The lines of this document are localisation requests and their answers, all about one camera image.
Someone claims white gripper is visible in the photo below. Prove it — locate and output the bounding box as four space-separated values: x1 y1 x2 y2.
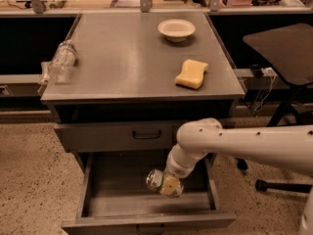
159 154 195 197

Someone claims green 7up can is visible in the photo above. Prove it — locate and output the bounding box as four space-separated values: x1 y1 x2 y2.
146 169 170 195

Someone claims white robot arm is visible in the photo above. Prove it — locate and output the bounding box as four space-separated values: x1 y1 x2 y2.
159 118 313 197

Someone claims open middle drawer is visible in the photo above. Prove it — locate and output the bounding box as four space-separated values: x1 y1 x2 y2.
62 150 236 235

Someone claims upper grey drawer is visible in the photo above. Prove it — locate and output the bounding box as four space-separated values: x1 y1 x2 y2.
55 120 184 153

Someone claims grey metal drawer cabinet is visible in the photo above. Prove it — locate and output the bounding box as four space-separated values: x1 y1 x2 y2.
39 10 246 235

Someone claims yellow sponge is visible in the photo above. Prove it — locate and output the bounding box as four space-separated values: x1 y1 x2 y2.
175 60 208 89

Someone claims white paper bowl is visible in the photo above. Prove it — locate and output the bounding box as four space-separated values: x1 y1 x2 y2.
157 20 196 42

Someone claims clear plastic water bottle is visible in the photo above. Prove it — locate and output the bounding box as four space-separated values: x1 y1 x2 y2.
48 39 76 84

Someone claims black office chair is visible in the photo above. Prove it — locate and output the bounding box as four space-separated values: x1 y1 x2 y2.
234 23 313 195

